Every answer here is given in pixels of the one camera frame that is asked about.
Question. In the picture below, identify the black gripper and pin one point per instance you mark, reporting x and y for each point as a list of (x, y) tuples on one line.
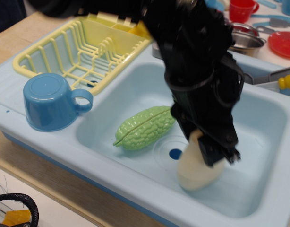
[(204, 79)]

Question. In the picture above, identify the cream toy detergent bottle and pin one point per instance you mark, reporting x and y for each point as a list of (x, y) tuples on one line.
[(192, 172)]

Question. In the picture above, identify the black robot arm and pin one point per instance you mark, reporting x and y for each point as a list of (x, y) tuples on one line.
[(137, 10)]

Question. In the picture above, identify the light blue toy sink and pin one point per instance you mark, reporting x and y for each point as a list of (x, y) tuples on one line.
[(110, 186)]

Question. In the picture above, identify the yellow plastic drying rack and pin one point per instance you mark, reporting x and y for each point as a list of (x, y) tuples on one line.
[(89, 52)]

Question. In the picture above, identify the green toy bitter gourd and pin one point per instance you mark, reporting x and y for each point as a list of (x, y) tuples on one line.
[(144, 128)]

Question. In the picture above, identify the grey toy faucet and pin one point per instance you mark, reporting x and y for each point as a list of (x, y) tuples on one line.
[(156, 51)]

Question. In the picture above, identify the stainless steel pot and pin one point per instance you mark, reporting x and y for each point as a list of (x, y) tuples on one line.
[(246, 39)]

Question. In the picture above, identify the yellow dish brush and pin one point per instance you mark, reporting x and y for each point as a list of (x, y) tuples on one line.
[(140, 30)]

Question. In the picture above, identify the red plastic plate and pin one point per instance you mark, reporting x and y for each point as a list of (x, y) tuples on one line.
[(279, 43)]

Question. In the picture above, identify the red plastic teacup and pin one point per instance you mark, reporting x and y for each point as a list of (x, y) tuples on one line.
[(241, 10)]

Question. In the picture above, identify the blue plastic dish at back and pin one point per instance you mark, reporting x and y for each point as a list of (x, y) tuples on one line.
[(215, 4)]

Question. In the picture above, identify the grey toy slotted spatula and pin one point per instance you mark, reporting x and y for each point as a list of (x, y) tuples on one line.
[(275, 23)]

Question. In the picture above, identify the blue plastic utensil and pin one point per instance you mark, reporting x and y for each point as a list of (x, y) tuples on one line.
[(268, 17)]

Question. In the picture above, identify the blue plastic cup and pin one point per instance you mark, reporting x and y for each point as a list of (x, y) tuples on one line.
[(51, 104), (285, 8)]

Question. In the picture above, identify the blue plastic cup at back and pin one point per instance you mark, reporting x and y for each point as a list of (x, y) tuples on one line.
[(285, 8)]

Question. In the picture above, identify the yellow tape piece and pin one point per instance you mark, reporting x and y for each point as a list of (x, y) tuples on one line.
[(16, 217)]

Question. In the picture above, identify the yellow handled utensil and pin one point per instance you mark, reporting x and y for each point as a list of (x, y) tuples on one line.
[(284, 82)]

